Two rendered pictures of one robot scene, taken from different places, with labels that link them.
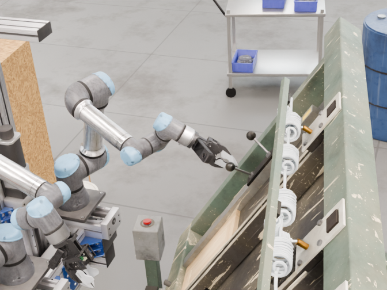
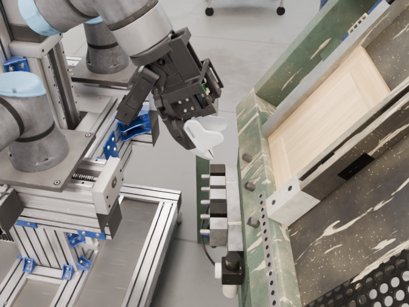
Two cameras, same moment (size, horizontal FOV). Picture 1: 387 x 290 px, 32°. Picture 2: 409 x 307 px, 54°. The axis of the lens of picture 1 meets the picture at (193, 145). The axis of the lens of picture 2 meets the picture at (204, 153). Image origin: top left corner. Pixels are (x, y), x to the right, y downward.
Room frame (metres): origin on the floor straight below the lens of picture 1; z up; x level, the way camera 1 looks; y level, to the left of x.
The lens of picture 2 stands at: (1.21, 0.47, 1.75)
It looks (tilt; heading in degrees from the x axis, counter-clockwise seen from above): 41 degrees down; 349
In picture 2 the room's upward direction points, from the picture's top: straight up
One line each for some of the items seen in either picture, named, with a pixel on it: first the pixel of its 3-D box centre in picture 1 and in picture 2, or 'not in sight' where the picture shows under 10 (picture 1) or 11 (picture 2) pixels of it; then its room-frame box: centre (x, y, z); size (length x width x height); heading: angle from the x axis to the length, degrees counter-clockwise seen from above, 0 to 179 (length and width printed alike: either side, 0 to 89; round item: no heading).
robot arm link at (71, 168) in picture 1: (69, 171); (101, 17); (2.56, 0.57, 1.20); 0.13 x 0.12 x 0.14; 135
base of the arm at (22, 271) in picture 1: (14, 263); (35, 138); (2.09, 0.76, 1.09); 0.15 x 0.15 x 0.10
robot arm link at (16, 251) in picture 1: (6, 242); (19, 102); (2.08, 0.76, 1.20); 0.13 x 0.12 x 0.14; 145
